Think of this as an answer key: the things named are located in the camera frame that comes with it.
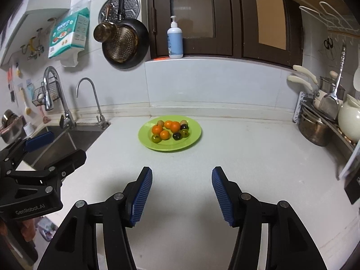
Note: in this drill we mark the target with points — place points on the steel sink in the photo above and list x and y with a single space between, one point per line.
64 143

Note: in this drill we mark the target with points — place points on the steel pull-down faucet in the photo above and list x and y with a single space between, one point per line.
49 95

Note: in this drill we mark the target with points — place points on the cream ceramic jug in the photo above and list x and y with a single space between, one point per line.
348 121

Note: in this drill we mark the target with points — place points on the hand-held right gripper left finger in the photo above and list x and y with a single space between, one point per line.
142 197

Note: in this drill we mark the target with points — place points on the white cup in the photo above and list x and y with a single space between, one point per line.
28 128

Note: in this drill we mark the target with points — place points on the steel bowls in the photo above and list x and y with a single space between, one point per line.
11 123

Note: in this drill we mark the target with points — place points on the brass wall hooks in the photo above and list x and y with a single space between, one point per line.
33 46

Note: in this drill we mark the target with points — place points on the steel spatula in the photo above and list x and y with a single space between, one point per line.
329 105

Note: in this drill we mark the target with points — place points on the dark plum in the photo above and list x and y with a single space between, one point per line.
184 126
177 136

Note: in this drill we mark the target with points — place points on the black scissors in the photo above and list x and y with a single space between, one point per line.
328 43

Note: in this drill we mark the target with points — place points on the brass perforated strainer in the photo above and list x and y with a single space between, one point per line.
121 43

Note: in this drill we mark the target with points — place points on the large steel pot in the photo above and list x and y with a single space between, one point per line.
313 130

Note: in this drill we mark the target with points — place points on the white perforated board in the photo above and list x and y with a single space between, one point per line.
298 107

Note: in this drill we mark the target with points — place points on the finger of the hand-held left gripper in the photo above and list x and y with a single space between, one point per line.
73 159
39 142

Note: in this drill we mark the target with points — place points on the scrub brush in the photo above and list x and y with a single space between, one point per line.
27 109

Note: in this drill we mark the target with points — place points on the blue pump soap bottle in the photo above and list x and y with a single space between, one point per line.
175 42

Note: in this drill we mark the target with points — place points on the dark wooden window frame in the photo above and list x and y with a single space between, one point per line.
239 19

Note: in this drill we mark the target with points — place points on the green plate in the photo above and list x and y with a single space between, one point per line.
171 146

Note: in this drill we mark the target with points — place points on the black frying pan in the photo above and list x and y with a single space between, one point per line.
142 45

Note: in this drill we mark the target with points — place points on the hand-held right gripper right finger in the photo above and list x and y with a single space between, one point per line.
222 197

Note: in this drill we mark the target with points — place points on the round steel steaming rack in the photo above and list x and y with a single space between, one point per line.
130 4

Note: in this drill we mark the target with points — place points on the teal tissue package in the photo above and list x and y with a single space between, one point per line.
69 32

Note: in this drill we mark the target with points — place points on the small brass pot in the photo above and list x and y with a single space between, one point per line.
104 32

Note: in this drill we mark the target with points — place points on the green round fruit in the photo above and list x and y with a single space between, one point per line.
156 138
184 133

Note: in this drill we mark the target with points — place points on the slim steel faucet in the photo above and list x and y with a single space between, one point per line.
99 109

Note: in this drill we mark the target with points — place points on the steel pot with lid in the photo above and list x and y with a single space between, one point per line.
326 85

